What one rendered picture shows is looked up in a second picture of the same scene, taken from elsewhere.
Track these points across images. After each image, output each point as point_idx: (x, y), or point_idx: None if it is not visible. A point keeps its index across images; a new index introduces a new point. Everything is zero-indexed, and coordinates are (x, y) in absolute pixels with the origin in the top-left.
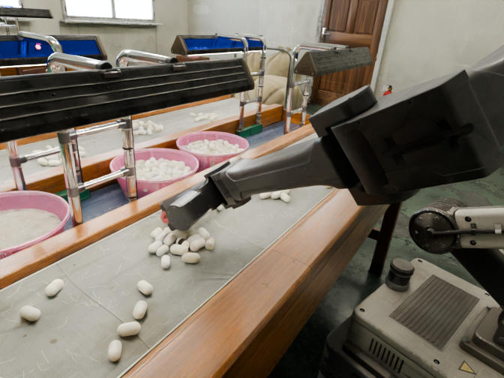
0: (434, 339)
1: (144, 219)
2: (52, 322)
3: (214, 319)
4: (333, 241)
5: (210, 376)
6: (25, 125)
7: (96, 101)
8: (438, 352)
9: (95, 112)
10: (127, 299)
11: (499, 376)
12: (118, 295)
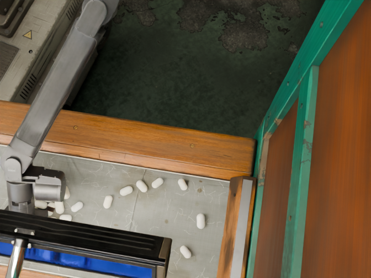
0: (10, 52)
1: (27, 267)
2: (157, 234)
3: (116, 141)
4: (0, 100)
5: (150, 125)
6: (125, 231)
7: (61, 225)
8: (22, 50)
9: (70, 221)
10: (120, 207)
11: (27, 17)
12: (119, 215)
